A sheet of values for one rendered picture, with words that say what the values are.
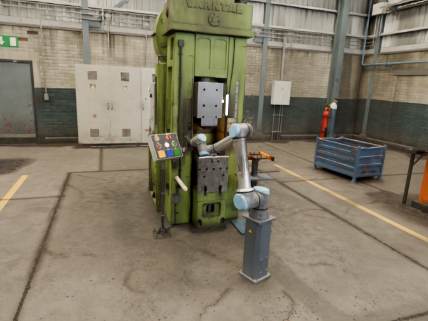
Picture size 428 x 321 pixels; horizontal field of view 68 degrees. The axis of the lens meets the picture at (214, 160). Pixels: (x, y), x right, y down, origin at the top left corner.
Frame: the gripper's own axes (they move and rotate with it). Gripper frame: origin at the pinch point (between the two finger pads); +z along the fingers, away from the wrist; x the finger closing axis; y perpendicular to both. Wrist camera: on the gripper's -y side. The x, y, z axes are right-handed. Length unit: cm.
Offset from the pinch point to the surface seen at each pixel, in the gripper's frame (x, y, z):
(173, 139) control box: 1.1, -14.4, 11.0
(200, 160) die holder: 32.2, 14.5, 13.9
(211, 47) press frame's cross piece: 53, -103, -40
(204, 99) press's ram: 38, -48, -18
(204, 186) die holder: 38, 43, 28
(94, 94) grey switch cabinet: 144, -296, 453
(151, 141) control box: -27.0, -15.2, 12.0
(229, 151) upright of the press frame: 80, 9, 11
